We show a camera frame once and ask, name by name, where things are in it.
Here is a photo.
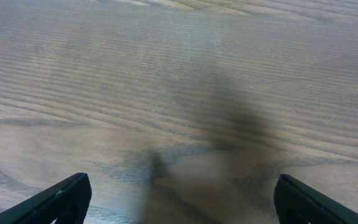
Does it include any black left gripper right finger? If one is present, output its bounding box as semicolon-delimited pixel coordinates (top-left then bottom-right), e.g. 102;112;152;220
273;174;358;224

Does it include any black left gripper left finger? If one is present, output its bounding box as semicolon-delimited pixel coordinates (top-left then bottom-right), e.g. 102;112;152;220
0;172;92;224

